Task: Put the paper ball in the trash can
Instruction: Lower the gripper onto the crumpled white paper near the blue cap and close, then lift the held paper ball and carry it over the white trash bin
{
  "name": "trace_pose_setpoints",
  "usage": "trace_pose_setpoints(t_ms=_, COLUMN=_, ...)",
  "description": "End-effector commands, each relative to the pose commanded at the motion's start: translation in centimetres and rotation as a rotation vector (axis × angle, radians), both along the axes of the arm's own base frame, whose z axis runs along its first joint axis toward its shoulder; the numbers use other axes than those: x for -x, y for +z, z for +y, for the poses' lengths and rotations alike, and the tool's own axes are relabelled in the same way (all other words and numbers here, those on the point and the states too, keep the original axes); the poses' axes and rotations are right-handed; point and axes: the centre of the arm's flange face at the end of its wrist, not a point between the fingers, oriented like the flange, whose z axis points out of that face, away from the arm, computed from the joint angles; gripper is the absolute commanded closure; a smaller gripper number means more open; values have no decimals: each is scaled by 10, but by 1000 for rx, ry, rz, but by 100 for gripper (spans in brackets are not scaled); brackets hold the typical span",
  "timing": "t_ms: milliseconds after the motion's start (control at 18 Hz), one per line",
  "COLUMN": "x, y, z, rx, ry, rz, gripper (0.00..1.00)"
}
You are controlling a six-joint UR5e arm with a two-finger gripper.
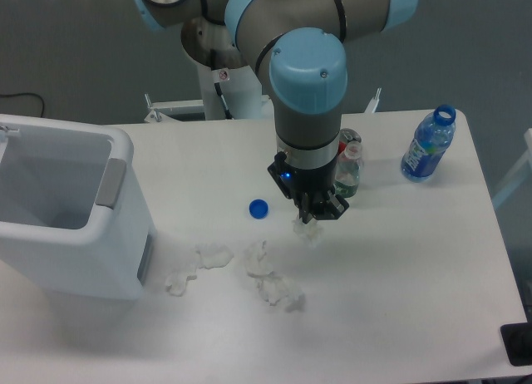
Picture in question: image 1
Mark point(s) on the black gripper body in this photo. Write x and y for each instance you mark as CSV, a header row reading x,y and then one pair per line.
x,y
317,182

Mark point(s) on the white paper ball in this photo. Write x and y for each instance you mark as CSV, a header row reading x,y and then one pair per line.
x,y
311,232

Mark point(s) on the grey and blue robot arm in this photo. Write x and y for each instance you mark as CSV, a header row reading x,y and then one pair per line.
x,y
308,140

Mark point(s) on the white plastic trash bin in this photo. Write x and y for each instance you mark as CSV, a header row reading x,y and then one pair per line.
x,y
73,216

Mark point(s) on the clear green label bottle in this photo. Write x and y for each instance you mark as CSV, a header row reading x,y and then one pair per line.
x,y
348,167

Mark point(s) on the blue bottle cap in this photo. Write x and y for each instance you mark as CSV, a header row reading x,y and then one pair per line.
x,y
258,208

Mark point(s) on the red soda can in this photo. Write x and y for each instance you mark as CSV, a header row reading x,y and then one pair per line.
x,y
347,135

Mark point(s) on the white crumpled paper middle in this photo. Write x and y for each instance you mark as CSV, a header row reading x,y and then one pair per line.
x,y
276,289

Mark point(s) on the white crumpled paper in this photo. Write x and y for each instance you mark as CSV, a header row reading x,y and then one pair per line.
x,y
204,256
276,289

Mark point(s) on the white crumpled paper left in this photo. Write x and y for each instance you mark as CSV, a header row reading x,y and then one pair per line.
x,y
204,256

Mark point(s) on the blue plastic drink bottle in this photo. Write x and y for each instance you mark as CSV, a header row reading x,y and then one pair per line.
x,y
431,139

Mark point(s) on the black device at table edge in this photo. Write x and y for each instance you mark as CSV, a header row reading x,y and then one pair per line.
x,y
517,341

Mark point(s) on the white frame at right edge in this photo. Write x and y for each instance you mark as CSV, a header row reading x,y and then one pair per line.
x,y
515,176

